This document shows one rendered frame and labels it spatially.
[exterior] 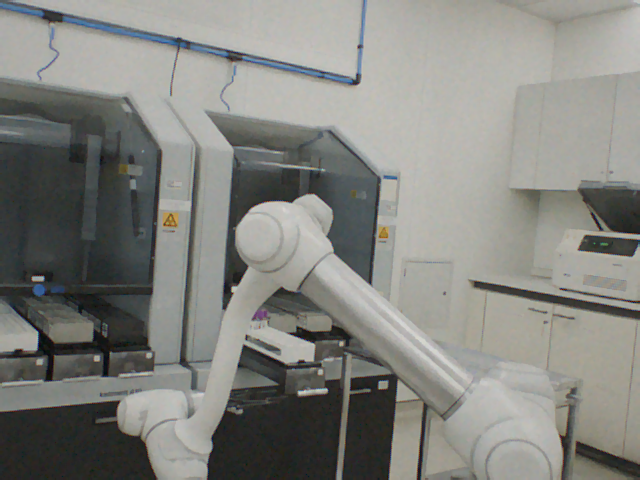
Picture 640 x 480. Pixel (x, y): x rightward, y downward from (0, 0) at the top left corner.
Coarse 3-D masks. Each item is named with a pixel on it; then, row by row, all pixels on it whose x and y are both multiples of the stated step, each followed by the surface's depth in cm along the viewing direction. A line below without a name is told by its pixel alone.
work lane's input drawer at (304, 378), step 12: (252, 348) 209; (240, 360) 213; (252, 360) 206; (264, 360) 200; (276, 360) 197; (300, 360) 196; (264, 372) 200; (276, 372) 195; (288, 372) 190; (300, 372) 193; (312, 372) 195; (324, 372) 197; (288, 384) 191; (300, 384) 193; (312, 384) 195; (324, 384) 198
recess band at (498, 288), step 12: (480, 288) 446; (492, 288) 437; (504, 288) 429; (516, 288) 422; (540, 300) 407; (552, 300) 400; (564, 300) 393; (576, 300) 387; (600, 312) 374; (612, 312) 368; (624, 312) 362; (636, 312) 357
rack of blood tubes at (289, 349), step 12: (264, 336) 205; (276, 336) 208; (288, 336) 208; (264, 348) 213; (276, 348) 214; (288, 348) 194; (300, 348) 196; (312, 348) 198; (288, 360) 194; (312, 360) 199
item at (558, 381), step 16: (352, 352) 217; (368, 352) 215; (448, 352) 227; (464, 352) 229; (480, 352) 231; (480, 368) 207; (560, 384) 195; (576, 384) 201; (576, 400) 194; (576, 416) 203; (336, 432) 222; (576, 432) 204; (336, 448) 222; (336, 464) 222
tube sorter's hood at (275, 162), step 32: (224, 128) 239; (256, 128) 251; (288, 128) 264; (256, 160) 224; (288, 160) 234; (320, 160) 246; (352, 160) 258; (256, 192) 224; (288, 192) 231; (320, 192) 238; (352, 192) 246; (352, 224) 247; (352, 256) 249; (224, 288) 222
